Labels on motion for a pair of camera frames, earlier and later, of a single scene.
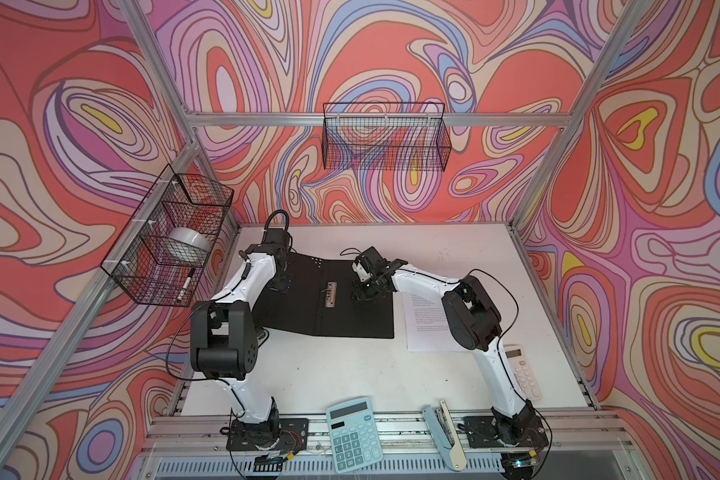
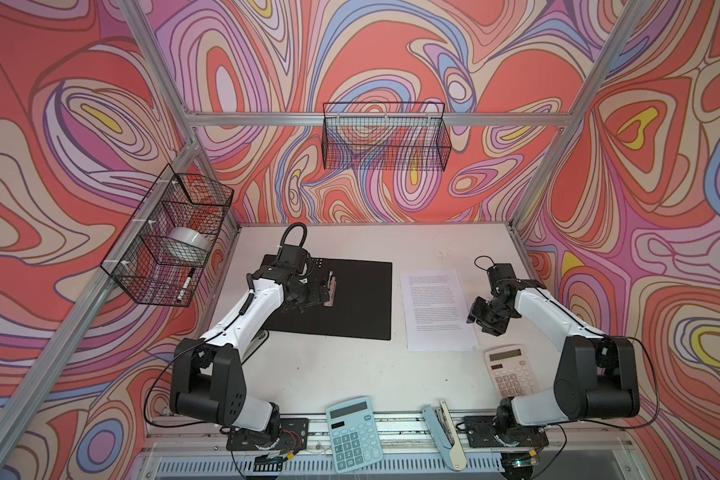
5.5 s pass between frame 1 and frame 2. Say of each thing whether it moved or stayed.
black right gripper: moved
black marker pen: stayed
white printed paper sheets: stayed
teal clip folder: stayed
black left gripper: moved
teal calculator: stayed
